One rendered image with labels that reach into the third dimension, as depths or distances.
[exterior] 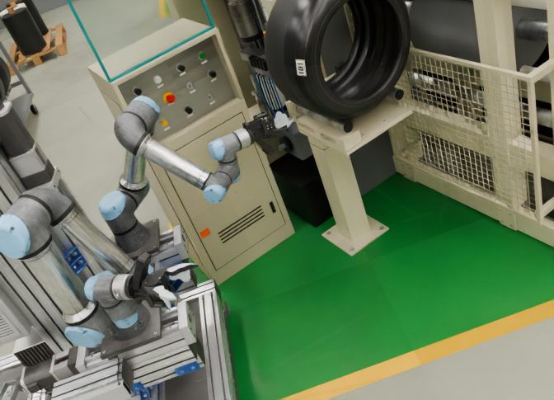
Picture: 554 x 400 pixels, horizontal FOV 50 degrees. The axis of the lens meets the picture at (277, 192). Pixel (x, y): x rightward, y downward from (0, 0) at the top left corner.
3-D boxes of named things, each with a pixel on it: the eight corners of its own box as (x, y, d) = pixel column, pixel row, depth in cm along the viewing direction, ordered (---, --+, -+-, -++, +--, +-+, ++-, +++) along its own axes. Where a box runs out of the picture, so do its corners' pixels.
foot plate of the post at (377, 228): (321, 235, 330) (321, 232, 329) (358, 210, 338) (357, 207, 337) (351, 256, 309) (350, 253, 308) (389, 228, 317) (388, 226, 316)
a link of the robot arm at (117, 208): (105, 234, 245) (90, 209, 238) (120, 213, 255) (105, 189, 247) (129, 232, 240) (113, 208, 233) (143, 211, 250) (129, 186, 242)
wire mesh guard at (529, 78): (394, 159, 315) (366, 39, 276) (397, 157, 315) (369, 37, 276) (540, 226, 245) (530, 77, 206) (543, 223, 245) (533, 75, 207)
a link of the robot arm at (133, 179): (110, 207, 252) (117, 107, 215) (126, 185, 263) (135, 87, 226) (135, 218, 252) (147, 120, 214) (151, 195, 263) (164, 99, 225)
